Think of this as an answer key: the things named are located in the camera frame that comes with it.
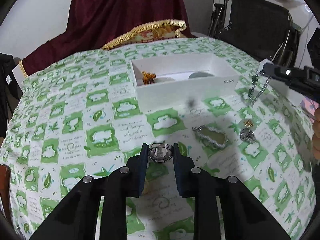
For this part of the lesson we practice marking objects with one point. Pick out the green white patterned bedsheet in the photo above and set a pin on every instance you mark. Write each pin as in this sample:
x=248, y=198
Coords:
x=80, y=116

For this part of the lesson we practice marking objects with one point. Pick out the person right hand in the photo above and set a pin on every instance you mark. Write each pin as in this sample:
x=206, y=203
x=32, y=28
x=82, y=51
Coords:
x=316, y=135

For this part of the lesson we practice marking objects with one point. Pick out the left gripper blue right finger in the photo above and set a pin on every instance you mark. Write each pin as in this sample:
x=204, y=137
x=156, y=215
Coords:
x=227, y=200

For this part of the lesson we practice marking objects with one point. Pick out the dark folding chair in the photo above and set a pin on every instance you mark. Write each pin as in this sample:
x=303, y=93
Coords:
x=261, y=29

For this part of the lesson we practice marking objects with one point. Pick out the black jacket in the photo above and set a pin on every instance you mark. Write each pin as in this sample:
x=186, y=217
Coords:
x=10, y=86

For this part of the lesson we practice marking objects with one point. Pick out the dark red velvet cloth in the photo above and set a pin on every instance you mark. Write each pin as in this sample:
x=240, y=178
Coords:
x=95, y=24

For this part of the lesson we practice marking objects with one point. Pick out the green jade bangle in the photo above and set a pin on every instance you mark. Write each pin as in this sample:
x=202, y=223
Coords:
x=199, y=74

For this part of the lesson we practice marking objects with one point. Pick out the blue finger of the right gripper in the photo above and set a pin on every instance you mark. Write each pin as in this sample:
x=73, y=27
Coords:
x=282, y=76

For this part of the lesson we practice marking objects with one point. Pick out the silver framed jade pendant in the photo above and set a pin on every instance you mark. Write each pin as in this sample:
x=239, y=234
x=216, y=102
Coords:
x=213, y=136

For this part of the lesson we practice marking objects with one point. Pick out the white vivo phone box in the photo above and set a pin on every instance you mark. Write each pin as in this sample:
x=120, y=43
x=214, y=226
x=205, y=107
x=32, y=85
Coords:
x=162, y=82

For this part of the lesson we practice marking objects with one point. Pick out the gold fringed embroidered pillow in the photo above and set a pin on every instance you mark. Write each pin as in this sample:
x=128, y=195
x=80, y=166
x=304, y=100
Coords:
x=149, y=32

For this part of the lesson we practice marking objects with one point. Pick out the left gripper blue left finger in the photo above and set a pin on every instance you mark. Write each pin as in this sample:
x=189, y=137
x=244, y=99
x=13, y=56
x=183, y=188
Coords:
x=75, y=217

